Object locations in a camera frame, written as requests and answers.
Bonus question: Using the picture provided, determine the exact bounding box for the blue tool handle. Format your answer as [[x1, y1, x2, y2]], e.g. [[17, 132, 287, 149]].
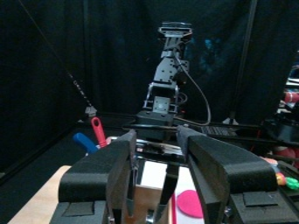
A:
[[71, 132, 99, 155]]

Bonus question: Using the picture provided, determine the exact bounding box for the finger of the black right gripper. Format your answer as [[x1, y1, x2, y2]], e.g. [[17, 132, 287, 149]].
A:
[[153, 161, 181, 224], [125, 165, 139, 218]]

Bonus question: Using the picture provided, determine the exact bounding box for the yellow toy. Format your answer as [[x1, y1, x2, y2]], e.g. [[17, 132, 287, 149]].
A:
[[275, 171, 287, 186]]

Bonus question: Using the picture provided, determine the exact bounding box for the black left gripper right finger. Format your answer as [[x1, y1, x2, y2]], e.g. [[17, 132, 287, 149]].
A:
[[176, 124, 299, 224]]

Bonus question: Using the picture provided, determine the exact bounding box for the grey right arm cable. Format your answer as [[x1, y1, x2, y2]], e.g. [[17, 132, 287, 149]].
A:
[[173, 54, 212, 127]]

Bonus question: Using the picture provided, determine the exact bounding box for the black frame pole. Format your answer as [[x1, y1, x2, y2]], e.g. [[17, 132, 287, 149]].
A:
[[228, 0, 259, 124]]

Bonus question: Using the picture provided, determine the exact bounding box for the white cable anchor bracket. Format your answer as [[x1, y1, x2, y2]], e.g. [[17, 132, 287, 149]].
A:
[[220, 115, 240, 125], [84, 106, 99, 118]]

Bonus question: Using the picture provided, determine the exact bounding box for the light cutting board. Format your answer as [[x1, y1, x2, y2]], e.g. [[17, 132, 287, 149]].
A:
[[5, 159, 199, 224]]

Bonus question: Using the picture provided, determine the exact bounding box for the flat pink dough disc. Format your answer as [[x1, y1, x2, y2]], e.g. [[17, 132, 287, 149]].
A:
[[175, 189, 204, 220]]

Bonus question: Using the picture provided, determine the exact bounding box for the red tool handle with hole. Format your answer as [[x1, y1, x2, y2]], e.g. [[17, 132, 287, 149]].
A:
[[89, 115, 108, 149]]

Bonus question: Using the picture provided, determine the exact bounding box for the red round container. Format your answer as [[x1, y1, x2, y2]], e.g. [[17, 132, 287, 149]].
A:
[[283, 90, 299, 104]]

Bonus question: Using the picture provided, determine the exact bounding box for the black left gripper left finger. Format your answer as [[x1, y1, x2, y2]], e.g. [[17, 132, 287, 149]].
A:
[[51, 129, 139, 224]]

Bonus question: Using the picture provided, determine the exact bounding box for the green toy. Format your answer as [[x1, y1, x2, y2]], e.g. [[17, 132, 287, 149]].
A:
[[284, 176, 299, 192]]

